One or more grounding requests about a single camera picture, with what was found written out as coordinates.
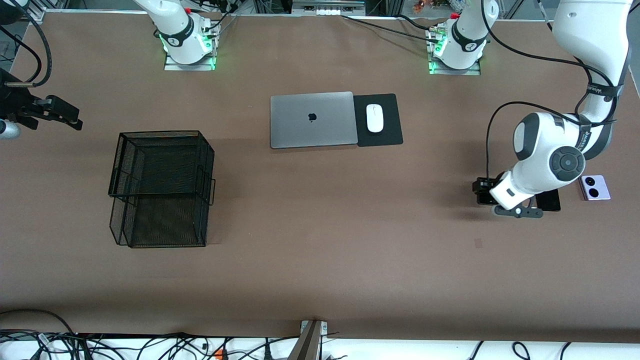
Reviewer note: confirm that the long black smartphone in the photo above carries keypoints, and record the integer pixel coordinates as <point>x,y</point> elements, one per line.
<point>550,202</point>

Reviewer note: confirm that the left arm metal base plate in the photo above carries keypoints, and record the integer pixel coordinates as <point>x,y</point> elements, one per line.
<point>450,71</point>

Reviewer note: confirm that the black mouse pad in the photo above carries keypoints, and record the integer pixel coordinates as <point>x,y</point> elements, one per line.
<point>390,135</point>

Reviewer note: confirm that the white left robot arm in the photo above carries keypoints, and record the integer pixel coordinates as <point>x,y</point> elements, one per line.
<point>595,30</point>

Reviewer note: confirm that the white computer mouse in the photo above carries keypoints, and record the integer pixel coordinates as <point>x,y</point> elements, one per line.
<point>375,118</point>

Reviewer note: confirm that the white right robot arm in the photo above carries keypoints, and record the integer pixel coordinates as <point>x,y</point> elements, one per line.
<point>175,25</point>

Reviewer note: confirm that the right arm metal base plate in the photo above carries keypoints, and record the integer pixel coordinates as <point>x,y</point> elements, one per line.
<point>172,66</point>

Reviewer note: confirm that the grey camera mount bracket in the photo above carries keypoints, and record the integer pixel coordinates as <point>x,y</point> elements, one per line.
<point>307,345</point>

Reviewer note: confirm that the lavender flip phone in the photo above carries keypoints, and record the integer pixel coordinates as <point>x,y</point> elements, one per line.
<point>597,190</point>

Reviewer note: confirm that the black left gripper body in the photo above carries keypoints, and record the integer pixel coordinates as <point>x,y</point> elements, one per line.
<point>483,192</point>

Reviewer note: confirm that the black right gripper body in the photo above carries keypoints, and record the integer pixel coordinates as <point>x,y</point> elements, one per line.
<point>14,101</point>

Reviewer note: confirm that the silver laptop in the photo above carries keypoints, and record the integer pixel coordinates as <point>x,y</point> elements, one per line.
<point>300,130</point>

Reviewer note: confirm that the grey power strip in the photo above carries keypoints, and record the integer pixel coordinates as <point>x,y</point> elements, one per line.
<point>327,11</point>

